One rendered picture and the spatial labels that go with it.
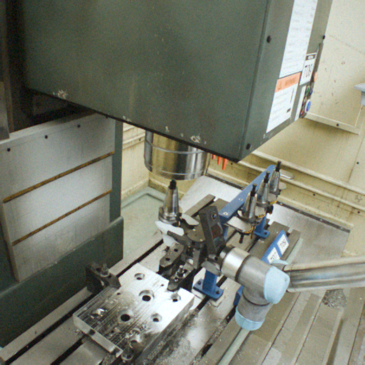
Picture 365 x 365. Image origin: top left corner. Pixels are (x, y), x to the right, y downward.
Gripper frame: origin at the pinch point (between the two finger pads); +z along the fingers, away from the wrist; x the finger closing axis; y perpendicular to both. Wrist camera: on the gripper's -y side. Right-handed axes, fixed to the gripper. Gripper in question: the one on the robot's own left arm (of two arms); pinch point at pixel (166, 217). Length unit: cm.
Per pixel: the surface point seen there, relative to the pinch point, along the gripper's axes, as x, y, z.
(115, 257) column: 24, 59, 46
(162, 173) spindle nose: -7.5, -17.3, -3.1
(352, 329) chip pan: 61, 59, -58
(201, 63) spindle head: -11.5, -43.8, -12.3
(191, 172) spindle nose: -3.8, -18.4, -8.1
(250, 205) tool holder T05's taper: 23.0, 0.1, -13.2
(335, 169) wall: 103, 12, -20
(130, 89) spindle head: -12.8, -35.5, 2.8
